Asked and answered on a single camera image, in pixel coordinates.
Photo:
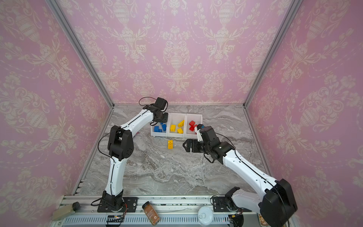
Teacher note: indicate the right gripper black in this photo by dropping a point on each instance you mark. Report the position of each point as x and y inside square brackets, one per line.
[195, 142]

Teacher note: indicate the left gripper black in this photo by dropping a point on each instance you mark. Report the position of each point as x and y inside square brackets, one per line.
[166, 119]

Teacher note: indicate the yellow long lego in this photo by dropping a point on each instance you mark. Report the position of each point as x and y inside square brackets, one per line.
[181, 124]
[170, 144]

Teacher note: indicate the white three-compartment bin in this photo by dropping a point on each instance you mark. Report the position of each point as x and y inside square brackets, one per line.
[175, 118]

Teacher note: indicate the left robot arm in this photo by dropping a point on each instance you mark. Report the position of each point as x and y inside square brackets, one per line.
[121, 146]

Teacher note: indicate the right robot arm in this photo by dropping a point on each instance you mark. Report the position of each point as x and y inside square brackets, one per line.
[273, 199]

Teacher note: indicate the white round lid cup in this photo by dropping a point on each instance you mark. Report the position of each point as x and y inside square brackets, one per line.
[205, 216]

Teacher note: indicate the brown spice jar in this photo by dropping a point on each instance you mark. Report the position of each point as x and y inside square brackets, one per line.
[151, 213]

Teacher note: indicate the small circuit board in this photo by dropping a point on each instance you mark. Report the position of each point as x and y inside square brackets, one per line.
[115, 219]

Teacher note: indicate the green noodle packet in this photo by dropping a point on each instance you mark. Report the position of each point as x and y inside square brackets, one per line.
[262, 221]

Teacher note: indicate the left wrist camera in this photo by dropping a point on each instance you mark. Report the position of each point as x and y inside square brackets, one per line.
[161, 103]

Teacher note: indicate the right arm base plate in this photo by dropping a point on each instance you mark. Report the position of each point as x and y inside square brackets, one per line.
[223, 204]

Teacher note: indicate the aluminium front rail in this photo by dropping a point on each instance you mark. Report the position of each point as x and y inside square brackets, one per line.
[174, 211]

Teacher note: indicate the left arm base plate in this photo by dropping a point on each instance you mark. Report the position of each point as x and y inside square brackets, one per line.
[126, 204]

